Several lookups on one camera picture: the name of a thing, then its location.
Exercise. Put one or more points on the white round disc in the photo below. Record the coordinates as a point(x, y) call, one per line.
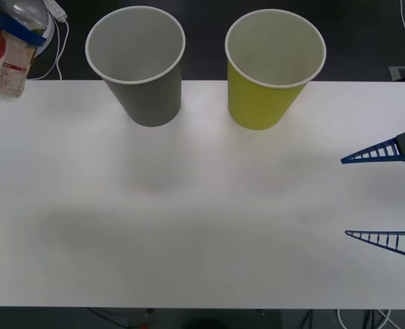
point(49, 37)

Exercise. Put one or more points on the grey printed floor marker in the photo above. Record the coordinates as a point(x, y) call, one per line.
point(397, 73)

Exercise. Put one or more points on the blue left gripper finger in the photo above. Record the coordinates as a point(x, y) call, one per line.
point(17, 30)

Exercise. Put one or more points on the white power strip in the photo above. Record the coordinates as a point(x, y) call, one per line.
point(56, 9)

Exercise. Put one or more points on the yellow-green waste bin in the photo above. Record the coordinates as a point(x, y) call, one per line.
point(257, 106)

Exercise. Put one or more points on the grey waste bin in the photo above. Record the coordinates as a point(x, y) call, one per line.
point(147, 103)

